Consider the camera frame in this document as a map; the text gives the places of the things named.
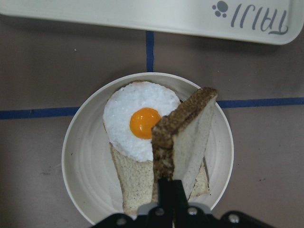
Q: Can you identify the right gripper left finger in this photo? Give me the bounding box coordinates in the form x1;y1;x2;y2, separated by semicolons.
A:
146;179;175;228

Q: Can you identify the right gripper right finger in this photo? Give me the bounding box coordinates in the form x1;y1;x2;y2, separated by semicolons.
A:
172;180;210;228

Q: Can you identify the bread slice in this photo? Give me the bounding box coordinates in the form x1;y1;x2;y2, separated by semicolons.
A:
110;142;209;215
152;87;218;201

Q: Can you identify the round cream plate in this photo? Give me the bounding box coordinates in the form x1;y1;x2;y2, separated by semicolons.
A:
62;72;234;224

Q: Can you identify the fried egg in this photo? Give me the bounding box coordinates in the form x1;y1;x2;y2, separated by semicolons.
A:
103;81;180;162

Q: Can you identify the cream bear serving tray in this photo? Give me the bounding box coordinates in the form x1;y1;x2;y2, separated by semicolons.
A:
0;0;304;45

